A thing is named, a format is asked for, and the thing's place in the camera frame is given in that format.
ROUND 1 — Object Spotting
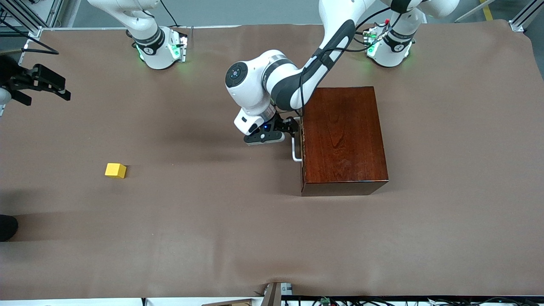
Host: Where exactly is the wooden drawer with white handle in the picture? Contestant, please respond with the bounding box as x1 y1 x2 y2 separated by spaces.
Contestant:
292 115 303 196

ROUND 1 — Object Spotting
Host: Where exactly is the yellow block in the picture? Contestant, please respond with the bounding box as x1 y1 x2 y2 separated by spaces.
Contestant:
105 163 127 179

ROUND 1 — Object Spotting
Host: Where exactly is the dark wooden cabinet box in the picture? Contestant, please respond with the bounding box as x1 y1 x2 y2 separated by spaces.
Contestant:
300 86 389 197

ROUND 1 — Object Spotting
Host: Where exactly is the black rounded object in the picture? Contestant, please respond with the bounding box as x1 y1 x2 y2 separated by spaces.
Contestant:
0 215 19 242

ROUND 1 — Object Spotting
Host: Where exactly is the brown table cover sheet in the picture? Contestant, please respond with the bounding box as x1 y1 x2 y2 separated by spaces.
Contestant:
0 19 544 300

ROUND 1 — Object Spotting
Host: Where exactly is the upright wooden strip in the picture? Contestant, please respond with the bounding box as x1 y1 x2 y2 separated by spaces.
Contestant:
260 281 282 306

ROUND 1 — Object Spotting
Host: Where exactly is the yellow floor tape strip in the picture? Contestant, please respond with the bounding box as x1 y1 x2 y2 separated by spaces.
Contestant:
479 0 496 21

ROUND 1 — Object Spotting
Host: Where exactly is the slanted aluminium profile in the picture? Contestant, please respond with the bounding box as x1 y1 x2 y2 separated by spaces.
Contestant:
509 0 544 32

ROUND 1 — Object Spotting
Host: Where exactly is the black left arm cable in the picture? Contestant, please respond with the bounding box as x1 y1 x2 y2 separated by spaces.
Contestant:
297 8 402 117

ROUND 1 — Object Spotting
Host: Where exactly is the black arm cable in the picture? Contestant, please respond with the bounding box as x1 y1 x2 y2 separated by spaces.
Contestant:
0 15 60 55
297 8 402 117

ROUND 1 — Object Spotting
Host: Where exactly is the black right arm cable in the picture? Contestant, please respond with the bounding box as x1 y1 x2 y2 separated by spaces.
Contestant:
0 15 60 55

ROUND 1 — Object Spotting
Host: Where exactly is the aluminium frame with struts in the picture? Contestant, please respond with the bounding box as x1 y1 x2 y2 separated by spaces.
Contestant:
0 0 64 29

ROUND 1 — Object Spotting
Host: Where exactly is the black cable behind right base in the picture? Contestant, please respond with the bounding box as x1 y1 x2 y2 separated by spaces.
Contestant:
159 0 179 27

